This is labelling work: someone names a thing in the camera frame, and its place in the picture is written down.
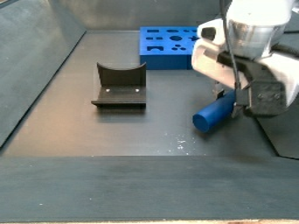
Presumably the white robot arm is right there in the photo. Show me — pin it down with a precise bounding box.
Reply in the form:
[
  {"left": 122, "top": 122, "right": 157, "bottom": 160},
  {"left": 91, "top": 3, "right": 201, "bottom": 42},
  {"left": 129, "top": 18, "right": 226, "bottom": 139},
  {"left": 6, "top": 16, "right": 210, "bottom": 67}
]
[{"left": 190, "top": 0, "right": 299, "bottom": 116}]

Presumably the blue foam shape-sorter block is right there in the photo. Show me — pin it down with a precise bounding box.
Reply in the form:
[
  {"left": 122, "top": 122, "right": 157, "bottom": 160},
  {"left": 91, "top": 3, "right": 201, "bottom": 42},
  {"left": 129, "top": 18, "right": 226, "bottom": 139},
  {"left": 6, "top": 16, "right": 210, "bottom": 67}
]
[{"left": 138, "top": 26, "right": 197, "bottom": 70}]

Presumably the dark curved cradle stand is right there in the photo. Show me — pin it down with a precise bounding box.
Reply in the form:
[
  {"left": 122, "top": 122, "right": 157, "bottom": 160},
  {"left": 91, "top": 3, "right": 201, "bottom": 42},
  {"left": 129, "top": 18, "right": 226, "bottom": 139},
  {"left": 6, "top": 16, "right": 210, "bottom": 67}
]
[{"left": 90, "top": 64, "right": 145, "bottom": 109}]

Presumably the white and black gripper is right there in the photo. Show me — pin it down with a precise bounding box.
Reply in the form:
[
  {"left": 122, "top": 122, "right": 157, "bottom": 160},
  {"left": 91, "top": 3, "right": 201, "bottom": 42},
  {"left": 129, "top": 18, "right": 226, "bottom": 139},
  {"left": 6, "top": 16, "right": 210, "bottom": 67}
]
[{"left": 190, "top": 19, "right": 299, "bottom": 118}]

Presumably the blue round cylinder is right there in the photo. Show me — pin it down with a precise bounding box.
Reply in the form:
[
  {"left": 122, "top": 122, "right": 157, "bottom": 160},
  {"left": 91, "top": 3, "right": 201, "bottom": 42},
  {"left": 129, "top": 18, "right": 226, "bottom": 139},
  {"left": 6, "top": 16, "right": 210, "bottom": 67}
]
[{"left": 192, "top": 91, "right": 234, "bottom": 132}]

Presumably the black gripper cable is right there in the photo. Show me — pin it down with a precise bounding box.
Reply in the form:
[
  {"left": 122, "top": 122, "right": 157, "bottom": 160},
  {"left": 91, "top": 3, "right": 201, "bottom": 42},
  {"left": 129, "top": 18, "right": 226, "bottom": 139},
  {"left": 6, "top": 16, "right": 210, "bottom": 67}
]
[{"left": 218, "top": 0, "right": 242, "bottom": 90}]

